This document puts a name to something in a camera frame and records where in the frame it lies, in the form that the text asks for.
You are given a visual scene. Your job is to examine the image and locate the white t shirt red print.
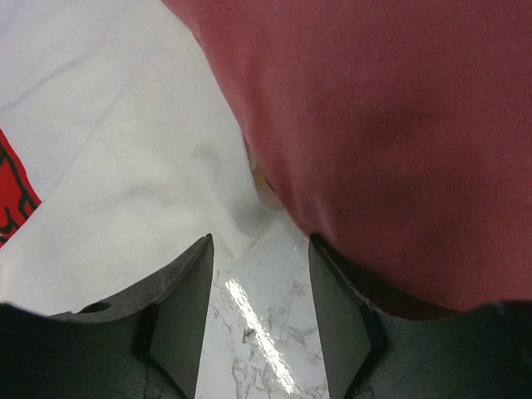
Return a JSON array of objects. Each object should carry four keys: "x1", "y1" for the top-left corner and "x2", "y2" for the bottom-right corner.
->
[{"x1": 1, "y1": 1, "x2": 303, "y2": 315}]

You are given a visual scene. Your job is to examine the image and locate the folded maroon t shirt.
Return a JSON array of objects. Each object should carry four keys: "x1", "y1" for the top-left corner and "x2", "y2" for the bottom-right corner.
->
[{"x1": 167, "y1": 1, "x2": 531, "y2": 311}]

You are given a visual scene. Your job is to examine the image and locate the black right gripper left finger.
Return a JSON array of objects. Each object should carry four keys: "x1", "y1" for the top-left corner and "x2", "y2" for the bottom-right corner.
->
[{"x1": 1, "y1": 236, "x2": 214, "y2": 398}]

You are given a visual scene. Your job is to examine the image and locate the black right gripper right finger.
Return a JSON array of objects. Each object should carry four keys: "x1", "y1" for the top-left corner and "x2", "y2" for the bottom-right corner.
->
[{"x1": 308, "y1": 235, "x2": 531, "y2": 398}]

